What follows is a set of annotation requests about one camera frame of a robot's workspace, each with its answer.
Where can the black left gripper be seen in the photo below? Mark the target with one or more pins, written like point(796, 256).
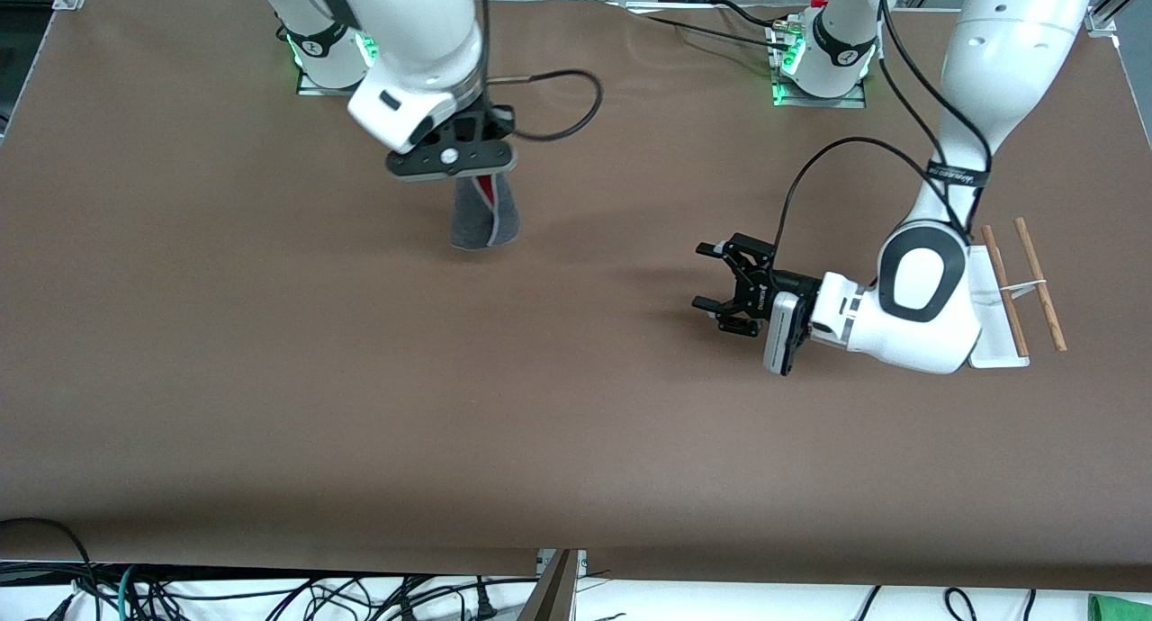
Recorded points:
point(754, 290)

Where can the pink and grey towel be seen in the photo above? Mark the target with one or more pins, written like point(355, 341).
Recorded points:
point(472, 225)

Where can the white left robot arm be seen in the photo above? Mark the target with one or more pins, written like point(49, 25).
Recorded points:
point(909, 333)

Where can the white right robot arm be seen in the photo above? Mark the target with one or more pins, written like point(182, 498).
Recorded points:
point(414, 27)

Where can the white rack with wooden bars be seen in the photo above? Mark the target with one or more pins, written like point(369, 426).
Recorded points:
point(994, 351)

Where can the brown table cover sheet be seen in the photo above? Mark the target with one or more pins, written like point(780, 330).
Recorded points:
point(576, 405)

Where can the green cloth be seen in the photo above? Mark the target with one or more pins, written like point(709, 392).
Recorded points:
point(1120, 610)

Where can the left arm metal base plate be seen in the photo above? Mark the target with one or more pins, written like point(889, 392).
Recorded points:
point(823, 102)

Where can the grey metal post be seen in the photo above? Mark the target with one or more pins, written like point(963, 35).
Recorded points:
point(553, 598)

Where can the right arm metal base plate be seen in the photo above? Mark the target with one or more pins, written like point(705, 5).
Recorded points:
point(315, 88)

